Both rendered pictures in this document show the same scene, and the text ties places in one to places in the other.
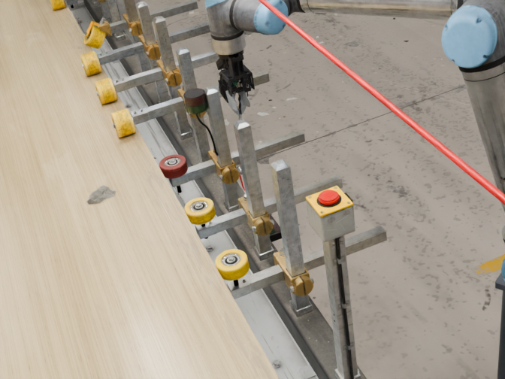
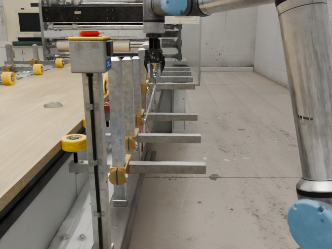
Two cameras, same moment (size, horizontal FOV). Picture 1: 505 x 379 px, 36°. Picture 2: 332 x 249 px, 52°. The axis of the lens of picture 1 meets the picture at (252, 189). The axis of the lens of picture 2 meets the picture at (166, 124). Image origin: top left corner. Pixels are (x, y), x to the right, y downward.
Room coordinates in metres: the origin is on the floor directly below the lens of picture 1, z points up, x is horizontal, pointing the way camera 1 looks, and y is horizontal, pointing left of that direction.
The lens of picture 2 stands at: (0.56, -0.50, 1.24)
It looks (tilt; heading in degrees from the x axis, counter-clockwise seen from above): 16 degrees down; 18
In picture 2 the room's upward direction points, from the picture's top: straight up
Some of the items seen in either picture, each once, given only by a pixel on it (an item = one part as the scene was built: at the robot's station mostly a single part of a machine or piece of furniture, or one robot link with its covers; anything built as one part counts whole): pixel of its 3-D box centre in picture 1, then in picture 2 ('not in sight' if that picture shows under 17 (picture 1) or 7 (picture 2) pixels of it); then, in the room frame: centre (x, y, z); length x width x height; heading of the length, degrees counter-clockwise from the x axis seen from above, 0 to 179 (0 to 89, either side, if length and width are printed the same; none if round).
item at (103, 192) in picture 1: (99, 192); (53, 103); (1.82, 0.43, 0.91); 0.09 x 0.07 x 0.02; 118
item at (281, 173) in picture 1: (291, 244); (117, 138); (1.44, -0.07, 0.92); 0.03 x 0.03 x 0.48; 16
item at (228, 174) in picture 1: (222, 165); (137, 117); (1.94, 0.07, 0.85); 0.13 x 0.06 x 0.05; 16
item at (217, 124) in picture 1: (224, 159); (137, 111); (1.92, 0.07, 0.88); 0.03 x 0.03 x 0.48; 16
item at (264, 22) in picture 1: (261, 13); (171, 3); (1.88, -0.10, 1.33); 0.12 x 0.12 x 0.09; 50
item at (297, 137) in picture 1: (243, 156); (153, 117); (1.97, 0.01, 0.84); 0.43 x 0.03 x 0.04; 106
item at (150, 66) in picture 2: (234, 104); (150, 73); (1.94, 0.01, 1.05); 0.06 x 0.03 x 0.09; 16
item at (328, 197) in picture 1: (328, 198); (90, 35); (1.19, -0.14, 1.22); 0.04 x 0.04 x 0.02
